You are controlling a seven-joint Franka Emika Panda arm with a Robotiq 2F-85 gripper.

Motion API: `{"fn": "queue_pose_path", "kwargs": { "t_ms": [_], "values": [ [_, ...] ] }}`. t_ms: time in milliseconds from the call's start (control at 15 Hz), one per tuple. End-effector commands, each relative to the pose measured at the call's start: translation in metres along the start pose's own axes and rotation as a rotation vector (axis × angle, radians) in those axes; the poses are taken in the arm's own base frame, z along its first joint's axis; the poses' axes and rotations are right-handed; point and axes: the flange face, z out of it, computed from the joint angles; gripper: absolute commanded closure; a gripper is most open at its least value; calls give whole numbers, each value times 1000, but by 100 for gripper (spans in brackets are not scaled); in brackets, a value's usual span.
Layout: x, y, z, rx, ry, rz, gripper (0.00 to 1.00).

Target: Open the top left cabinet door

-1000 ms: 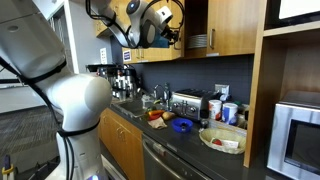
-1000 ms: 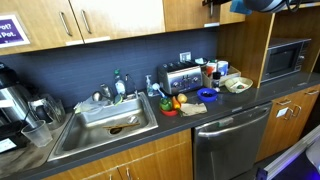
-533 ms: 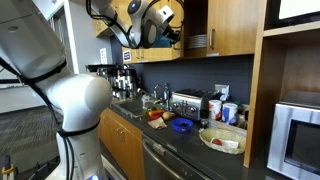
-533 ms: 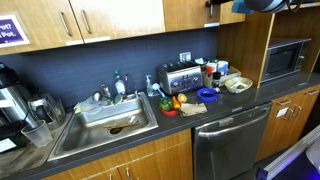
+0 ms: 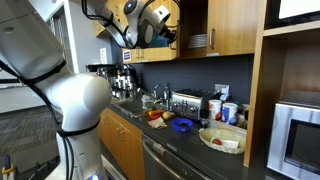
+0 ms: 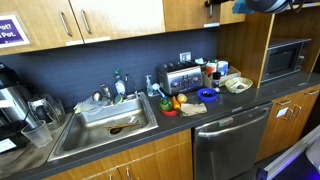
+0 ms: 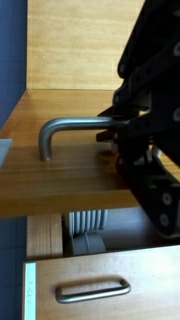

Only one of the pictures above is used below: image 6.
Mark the blue bowl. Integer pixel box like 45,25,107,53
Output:
197,88,218,102

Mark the black pepper shaker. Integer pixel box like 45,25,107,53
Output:
212,72,221,91

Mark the stainless steel sink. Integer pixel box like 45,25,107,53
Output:
48,92,158,161

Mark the lower sink cabinet door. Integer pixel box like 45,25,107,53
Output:
44,129,193,180

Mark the glass pitcher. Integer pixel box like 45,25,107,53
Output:
28,94,65,131

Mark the chrome faucet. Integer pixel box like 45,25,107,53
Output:
125,74,139,99

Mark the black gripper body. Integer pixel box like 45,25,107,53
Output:
204,0,234,7

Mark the hand soap pump bottle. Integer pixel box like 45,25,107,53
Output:
145,75,154,97

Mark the wooden spoon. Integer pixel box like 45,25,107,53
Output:
102,123,140,130

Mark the dish soap bottle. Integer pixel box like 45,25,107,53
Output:
114,69,126,95

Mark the red plate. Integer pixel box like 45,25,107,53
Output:
160,108,178,116

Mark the wooden condiment box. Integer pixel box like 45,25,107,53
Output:
202,66,241,88

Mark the yellow potato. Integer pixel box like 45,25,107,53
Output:
177,94,187,103

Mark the lower right cabinet door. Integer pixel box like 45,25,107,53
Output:
256,85,320,161

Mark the blue white canister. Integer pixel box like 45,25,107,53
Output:
217,61,229,76

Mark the wall power outlet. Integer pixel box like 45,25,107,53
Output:
179,52,191,62

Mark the clear plastic cup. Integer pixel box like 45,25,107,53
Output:
21,120,53,147

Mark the white dish brush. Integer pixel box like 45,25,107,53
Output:
152,83,166,98

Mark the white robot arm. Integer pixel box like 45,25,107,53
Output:
232,0,319,14

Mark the stainless steel dishwasher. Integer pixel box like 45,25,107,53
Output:
193,102,272,180

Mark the brown paper napkin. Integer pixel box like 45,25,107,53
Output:
180,103,207,116

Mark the purple sign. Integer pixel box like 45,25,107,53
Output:
0,13,30,49

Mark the silver toaster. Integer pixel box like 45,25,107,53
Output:
157,62,203,95

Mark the silver microwave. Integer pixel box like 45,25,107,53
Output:
261,38,311,83

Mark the black coffee machine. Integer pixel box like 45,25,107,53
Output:
0,63,36,154

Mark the red white canister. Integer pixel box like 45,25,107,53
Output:
206,62,217,76

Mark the green bell pepper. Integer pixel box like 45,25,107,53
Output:
160,98,172,111

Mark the wooden cabinet door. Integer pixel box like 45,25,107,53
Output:
0,0,84,55
69,0,165,43
162,0,220,32
219,1,245,25

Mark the orange pepper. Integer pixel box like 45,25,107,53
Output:
172,96,181,109

